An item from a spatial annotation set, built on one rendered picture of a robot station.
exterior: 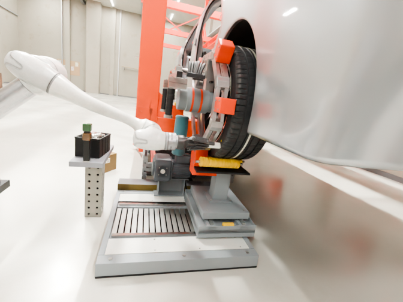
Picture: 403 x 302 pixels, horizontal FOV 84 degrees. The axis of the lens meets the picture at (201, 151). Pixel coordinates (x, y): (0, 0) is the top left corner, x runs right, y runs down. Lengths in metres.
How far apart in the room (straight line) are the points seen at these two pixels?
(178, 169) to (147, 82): 0.67
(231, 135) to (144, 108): 0.84
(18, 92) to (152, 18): 0.96
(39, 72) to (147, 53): 0.84
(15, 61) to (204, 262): 1.21
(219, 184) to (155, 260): 0.59
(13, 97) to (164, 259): 1.03
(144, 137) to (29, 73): 0.50
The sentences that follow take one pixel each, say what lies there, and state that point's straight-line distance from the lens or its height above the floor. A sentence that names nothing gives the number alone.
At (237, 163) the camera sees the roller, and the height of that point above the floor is 0.52.
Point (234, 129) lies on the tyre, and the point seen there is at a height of 0.74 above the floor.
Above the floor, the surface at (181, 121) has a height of 0.71.
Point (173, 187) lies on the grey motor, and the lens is 1.89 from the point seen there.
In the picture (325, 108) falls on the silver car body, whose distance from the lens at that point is 0.68.
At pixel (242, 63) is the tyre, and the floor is 1.06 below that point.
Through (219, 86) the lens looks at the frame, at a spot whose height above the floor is 0.93.
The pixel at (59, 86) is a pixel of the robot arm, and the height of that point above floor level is 0.84.
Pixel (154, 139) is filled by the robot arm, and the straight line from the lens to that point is 1.08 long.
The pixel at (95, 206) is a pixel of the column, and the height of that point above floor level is 0.08.
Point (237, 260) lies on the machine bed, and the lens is 1.34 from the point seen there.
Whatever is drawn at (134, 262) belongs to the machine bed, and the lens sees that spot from 1.22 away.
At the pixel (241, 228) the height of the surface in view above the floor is 0.15.
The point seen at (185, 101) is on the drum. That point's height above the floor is 0.84.
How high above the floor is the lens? 0.88
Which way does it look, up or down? 14 degrees down
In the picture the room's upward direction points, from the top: 8 degrees clockwise
